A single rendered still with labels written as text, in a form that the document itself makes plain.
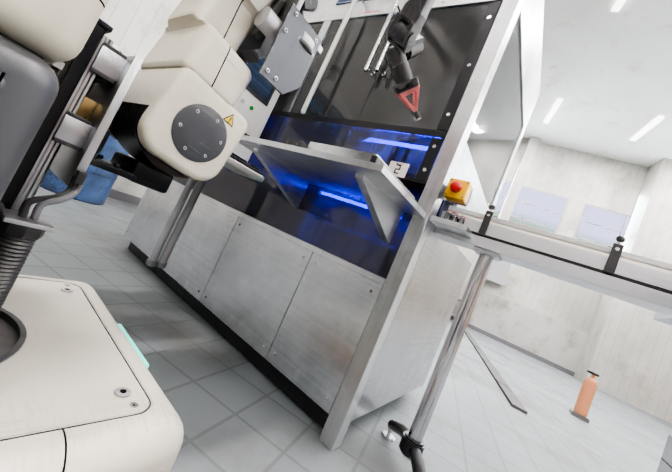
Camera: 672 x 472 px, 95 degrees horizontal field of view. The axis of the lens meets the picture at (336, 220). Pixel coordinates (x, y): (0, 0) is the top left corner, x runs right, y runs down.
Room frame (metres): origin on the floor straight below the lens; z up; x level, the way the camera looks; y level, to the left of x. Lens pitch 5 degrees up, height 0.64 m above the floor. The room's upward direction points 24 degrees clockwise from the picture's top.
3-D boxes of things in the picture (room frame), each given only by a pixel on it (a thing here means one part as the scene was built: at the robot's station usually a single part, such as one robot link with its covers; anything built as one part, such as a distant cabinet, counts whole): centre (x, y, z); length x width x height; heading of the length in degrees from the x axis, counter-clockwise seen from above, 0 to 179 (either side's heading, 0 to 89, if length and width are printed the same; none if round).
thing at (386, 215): (1.02, -0.11, 0.80); 0.34 x 0.03 x 0.13; 144
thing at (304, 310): (2.10, 0.25, 0.44); 2.06 x 1.00 x 0.88; 54
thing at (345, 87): (1.53, 0.28, 1.51); 0.47 x 0.01 x 0.59; 54
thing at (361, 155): (1.04, -0.03, 0.90); 0.34 x 0.26 x 0.04; 144
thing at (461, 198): (1.08, -0.36, 1.00); 0.08 x 0.07 x 0.07; 144
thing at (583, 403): (3.48, -3.35, 0.26); 0.23 x 0.22 x 0.52; 101
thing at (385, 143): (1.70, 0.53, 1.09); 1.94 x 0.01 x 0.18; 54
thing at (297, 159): (1.18, 0.09, 0.87); 0.70 x 0.48 x 0.02; 54
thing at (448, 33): (1.27, -0.08, 1.51); 0.43 x 0.01 x 0.59; 54
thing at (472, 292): (1.12, -0.56, 0.46); 0.09 x 0.09 x 0.77; 54
